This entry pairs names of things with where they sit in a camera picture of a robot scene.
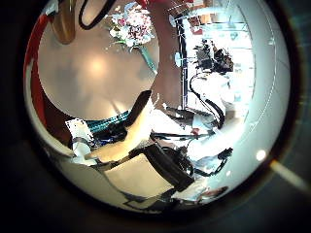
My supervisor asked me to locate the flower bouquet with green wrap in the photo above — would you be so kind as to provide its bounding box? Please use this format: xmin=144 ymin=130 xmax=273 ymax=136
xmin=108 ymin=1 xmax=159 ymax=76

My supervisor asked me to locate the gold metal vase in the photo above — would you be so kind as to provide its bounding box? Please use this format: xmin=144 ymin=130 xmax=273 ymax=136
xmin=51 ymin=0 xmax=78 ymax=46

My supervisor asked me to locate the black control equipment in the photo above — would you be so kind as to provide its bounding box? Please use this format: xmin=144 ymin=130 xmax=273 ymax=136
xmin=93 ymin=124 xmax=129 ymax=146

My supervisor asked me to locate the black equipment stand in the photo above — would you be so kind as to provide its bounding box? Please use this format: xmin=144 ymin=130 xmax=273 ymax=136
xmin=195 ymin=40 xmax=235 ymax=74

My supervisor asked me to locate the black cable bundle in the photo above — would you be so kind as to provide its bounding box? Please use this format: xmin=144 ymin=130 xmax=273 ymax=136
xmin=189 ymin=72 xmax=226 ymax=130

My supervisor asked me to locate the black metal frame rail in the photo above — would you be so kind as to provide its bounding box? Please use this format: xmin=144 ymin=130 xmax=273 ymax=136
xmin=176 ymin=17 xmax=190 ymax=111

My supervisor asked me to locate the black looped cable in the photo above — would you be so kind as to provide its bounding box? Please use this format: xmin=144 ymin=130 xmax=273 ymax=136
xmin=78 ymin=0 xmax=116 ymax=31

